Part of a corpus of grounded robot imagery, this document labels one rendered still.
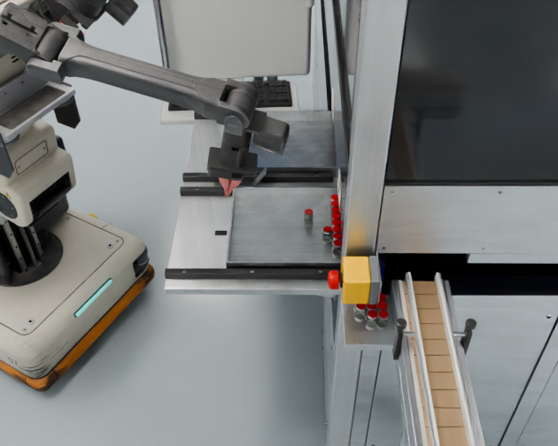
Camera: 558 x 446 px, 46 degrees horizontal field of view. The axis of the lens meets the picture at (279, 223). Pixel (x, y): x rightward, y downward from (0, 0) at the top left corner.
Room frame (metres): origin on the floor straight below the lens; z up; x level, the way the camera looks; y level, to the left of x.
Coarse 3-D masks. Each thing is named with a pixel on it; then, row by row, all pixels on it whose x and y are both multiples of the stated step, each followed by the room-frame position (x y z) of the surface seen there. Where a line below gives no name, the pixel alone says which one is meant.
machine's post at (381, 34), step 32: (384, 0) 0.94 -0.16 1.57; (384, 32) 0.94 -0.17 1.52; (384, 64) 0.94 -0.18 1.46; (384, 96) 0.94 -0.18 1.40; (352, 128) 0.98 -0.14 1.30; (384, 128) 0.94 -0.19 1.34; (352, 160) 0.94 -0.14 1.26; (384, 160) 0.94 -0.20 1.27; (352, 192) 0.94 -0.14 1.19; (352, 224) 0.94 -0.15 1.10; (352, 256) 0.94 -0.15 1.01; (352, 352) 0.94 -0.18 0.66; (352, 384) 0.94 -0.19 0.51; (352, 416) 0.94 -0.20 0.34
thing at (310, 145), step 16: (272, 112) 1.60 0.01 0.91; (288, 112) 1.60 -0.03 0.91; (304, 112) 1.60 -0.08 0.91; (320, 112) 1.60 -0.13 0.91; (304, 128) 1.56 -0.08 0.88; (320, 128) 1.56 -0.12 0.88; (288, 144) 1.48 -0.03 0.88; (304, 144) 1.48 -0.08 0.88; (320, 144) 1.48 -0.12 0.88; (272, 160) 1.41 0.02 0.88; (288, 160) 1.41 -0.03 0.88; (304, 160) 1.41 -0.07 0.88; (320, 160) 1.41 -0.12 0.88; (336, 160) 1.41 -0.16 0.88; (336, 176) 1.34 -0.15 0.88
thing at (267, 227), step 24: (240, 192) 1.26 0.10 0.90; (264, 192) 1.26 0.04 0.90; (288, 192) 1.26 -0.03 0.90; (312, 192) 1.26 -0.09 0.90; (336, 192) 1.26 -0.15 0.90; (240, 216) 1.19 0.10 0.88; (264, 216) 1.19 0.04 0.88; (288, 216) 1.19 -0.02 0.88; (240, 240) 1.11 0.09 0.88; (264, 240) 1.11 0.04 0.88; (288, 240) 1.11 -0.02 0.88; (312, 240) 1.11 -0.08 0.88; (240, 264) 1.01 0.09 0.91; (264, 264) 1.01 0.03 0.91; (288, 264) 1.00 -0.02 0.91; (312, 264) 1.00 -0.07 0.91; (336, 264) 1.00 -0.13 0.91
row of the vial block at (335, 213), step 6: (336, 198) 1.20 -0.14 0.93; (330, 204) 1.21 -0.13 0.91; (336, 204) 1.18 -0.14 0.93; (330, 210) 1.19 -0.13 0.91; (336, 210) 1.16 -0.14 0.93; (330, 216) 1.18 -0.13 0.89; (336, 216) 1.14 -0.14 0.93; (330, 222) 1.16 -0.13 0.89; (336, 222) 1.12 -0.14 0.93; (336, 228) 1.10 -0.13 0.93; (336, 234) 1.08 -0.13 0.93; (336, 240) 1.06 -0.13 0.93; (336, 246) 1.04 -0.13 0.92; (336, 252) 1.04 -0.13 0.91; (336, 258) 1.04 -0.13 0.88
